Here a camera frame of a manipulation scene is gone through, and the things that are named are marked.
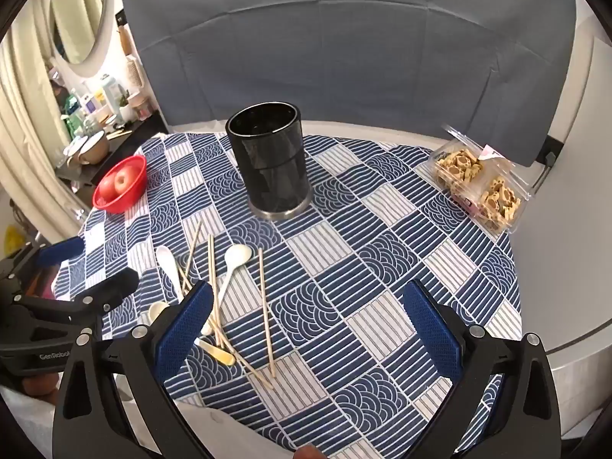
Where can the oval wall mirror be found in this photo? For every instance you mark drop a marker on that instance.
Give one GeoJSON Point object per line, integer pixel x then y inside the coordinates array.
{"type": "Point", "coordinates": [76, 9]}

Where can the red apple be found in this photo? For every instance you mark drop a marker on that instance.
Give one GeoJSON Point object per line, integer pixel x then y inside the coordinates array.
{"type": "Point", "coordinates": [106, 186]}
{"type": "Point", "coordinates": [123, 179]}

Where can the white cabinet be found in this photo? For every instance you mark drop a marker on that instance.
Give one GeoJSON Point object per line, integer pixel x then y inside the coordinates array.
{"type": "Point", "coordinates": [578, 201]}

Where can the blue white patterned tablecloth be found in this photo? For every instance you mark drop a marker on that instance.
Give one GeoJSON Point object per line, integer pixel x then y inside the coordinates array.
{"type": "Point", "coordinates": [363, 267]}

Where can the small potted plant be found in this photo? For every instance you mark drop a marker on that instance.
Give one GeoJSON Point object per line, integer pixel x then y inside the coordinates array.
{"type": "Point", "coordinates": [125, 105]}

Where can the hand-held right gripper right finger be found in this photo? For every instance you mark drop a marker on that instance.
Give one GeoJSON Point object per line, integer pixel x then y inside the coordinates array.
{"type": "Point", "coordinates": [432, 327]}

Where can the wooden chopstick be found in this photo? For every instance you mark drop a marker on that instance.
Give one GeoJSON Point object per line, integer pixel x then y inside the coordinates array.
{"type": "Point", "coordinates": [248, 366]}
{"type": "Point", "coordinates": [266, 306]}
{"type": "Point", "coordinates": [221, 325]}
{"type": "Point", "coordinates": [214, 277]}
{"type": "Point", "coordinates": [193, 248]}

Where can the black backdrop clip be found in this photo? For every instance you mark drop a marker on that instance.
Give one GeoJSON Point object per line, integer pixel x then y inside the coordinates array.
{"type": "Point", "coordinates": [546, 158]}

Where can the white ceramic spoon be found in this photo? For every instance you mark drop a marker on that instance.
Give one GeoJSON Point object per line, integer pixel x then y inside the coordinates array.
{"type": "Point", "coordinates": [239, 253]}
{"type": "Point", "coordinates": [164, 254]}
{"type": "Point", "coordinates": [158, 311]}

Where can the beige curtain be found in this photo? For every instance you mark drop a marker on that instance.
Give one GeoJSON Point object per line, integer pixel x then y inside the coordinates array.
{"type": "Point", "coordinates": [24, 119]}

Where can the grey backdrop cloth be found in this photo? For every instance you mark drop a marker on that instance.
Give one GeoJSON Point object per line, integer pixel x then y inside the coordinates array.
{"type": "Point", "coordinates": [334, 43]}

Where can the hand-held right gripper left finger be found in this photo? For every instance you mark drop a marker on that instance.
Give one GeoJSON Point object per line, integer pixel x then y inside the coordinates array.
{"type": "Point", "coordinates": [184, 330]}

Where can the row of toiletry bottles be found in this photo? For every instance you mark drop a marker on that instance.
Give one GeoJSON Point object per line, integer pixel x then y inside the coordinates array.
{"type": "Point", "coordinates": [79, 105]}

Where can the black cylindrical utensil holder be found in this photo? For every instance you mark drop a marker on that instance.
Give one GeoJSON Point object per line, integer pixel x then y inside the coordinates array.
{"type": "Point", "coordinates": [272, 162]}

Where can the beige ceramic mug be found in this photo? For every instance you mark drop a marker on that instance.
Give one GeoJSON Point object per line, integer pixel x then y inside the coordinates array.
{"type": "Point", "coordinates": [94, 149]}
{"type": "Point", "coordinates": [71, 149]}

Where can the red plastic basket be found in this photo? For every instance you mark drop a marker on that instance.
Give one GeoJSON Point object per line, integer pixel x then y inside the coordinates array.
{"type": "Point", "coordinates": [129, 198]}

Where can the pile of paw-shaped cookies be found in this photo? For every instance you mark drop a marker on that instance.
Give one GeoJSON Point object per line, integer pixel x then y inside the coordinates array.
{"type": "Point", "coordinates": [499, 201]}

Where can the stack of paper cups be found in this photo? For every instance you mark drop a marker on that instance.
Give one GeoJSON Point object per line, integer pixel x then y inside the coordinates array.
{"type": "Point", "coordinates": [135, 70]}

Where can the clear plastic cookie box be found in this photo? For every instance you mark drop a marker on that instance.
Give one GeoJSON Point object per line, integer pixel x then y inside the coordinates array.
{"type": "Point", "coordinates": [483, 186]}

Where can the person's left hand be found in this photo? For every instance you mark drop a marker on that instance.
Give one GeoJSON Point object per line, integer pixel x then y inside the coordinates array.
{"type": "Point", "coordinates": [40, 386]}

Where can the black side shelf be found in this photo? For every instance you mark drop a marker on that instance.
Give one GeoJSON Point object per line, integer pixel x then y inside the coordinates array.
{"type": "Point", "coordinates": [143, 125]}

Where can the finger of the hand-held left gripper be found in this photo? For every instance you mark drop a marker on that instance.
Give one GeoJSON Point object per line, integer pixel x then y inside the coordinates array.
{"type": "Point", "coordinates": [62, 250]}
{"type": "Point", "coordinates": [110, 289]}

